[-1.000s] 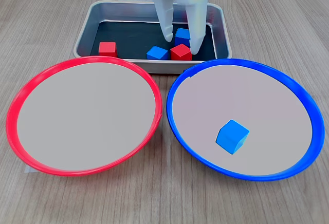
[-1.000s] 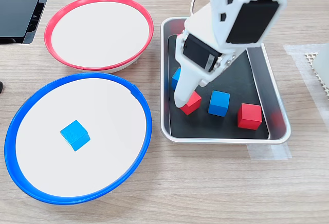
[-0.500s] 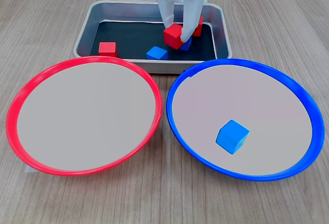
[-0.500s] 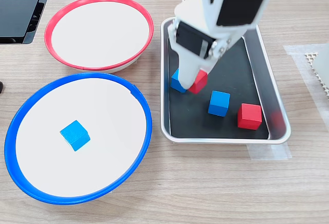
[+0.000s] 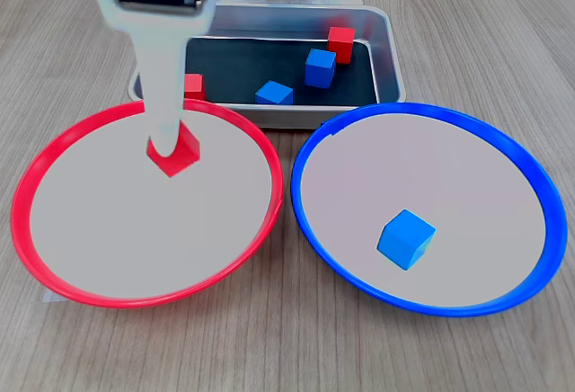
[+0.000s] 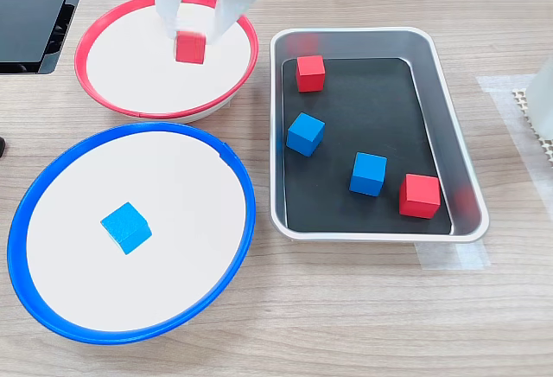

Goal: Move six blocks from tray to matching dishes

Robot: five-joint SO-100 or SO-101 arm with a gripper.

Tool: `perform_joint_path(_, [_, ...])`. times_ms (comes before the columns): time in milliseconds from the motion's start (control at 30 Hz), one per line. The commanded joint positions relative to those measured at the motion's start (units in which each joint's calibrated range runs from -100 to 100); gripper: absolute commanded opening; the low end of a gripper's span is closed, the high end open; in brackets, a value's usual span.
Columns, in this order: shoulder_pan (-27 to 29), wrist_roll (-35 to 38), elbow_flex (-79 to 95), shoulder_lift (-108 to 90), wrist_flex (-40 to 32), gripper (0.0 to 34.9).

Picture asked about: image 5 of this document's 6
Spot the steel tray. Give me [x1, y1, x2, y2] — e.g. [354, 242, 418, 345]
[128, 4, 407, 130]

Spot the black tray mat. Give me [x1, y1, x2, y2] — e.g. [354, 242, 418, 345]
[183, 36, 378, 108]

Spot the red-rimmed white plate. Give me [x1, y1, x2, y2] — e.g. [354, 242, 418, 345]
[10, 97, 285, 310]

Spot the blue cube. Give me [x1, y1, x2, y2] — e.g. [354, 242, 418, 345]
[304, 48, 338, 90]
[254, 79, 295, 106]
[376, 209, 438, 272]

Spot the red cube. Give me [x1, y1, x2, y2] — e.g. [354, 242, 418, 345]
[326, 26, 357, 65]
[183, 73, 207, 102]
[146, 121, 201, 179]

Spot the blue-rimmed white plate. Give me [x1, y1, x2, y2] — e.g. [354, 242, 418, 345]
[290, 102, 569, 319]

